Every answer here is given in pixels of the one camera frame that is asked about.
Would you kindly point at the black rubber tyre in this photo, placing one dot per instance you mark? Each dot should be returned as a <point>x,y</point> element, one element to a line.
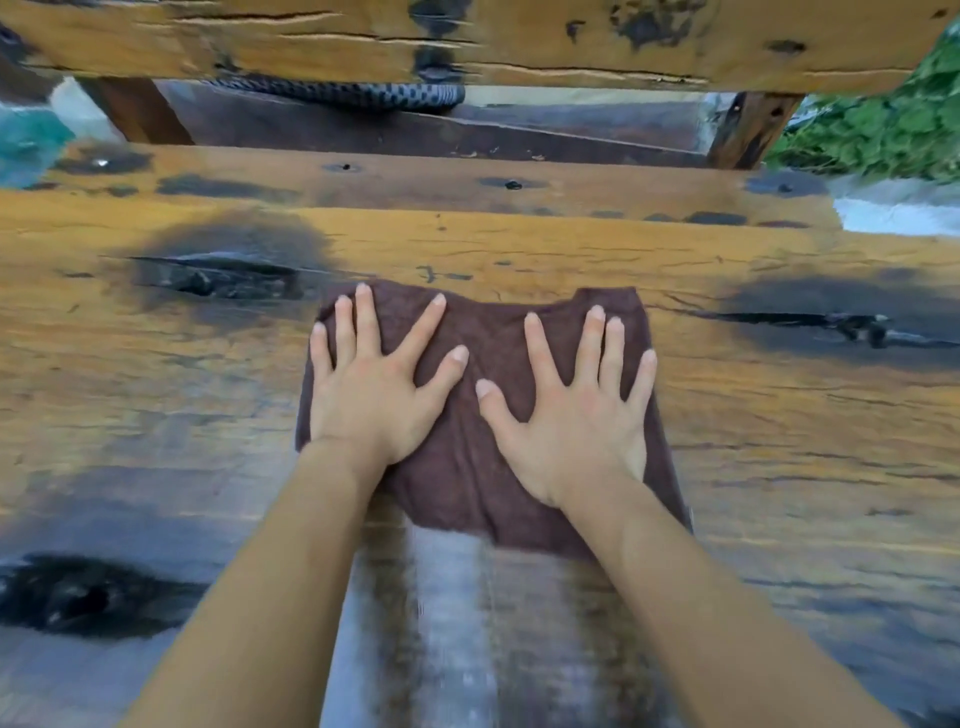
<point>352,94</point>

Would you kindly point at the person's left middle finger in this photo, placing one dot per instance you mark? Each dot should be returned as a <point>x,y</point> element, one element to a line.
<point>368,322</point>

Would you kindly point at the brown cleaning cloth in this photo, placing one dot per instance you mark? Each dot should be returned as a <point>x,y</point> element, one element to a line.
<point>465,465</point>

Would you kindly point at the person's left hand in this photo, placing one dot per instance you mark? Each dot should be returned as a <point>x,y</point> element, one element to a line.
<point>360,409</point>

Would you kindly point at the person's left thumb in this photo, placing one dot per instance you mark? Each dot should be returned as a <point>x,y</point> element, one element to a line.
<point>442,379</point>

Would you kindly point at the green leafy plants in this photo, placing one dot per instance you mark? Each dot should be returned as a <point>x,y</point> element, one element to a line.
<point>885,127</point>

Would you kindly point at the person's right forearm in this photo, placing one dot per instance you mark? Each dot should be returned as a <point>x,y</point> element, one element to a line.
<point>712,622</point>

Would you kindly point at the person's left forearm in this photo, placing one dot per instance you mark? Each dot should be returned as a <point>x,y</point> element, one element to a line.
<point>262,600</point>

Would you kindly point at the person's right thumb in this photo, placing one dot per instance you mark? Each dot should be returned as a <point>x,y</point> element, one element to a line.
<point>499,409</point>

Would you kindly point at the person's left little finger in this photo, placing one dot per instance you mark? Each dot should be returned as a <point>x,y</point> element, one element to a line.
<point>321,356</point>

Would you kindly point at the teal plastic sheet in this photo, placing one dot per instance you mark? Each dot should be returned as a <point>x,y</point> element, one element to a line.
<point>26,146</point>

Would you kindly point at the person's right little finger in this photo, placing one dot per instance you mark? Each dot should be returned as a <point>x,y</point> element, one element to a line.
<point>642,382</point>

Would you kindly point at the person's right middle finger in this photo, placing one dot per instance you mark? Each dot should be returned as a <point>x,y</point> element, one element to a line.
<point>591,345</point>

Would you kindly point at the person's right hand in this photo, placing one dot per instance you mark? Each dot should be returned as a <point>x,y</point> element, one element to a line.
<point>577,442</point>

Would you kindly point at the weathered wooden bench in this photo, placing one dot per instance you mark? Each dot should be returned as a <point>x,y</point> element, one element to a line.
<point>525,232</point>

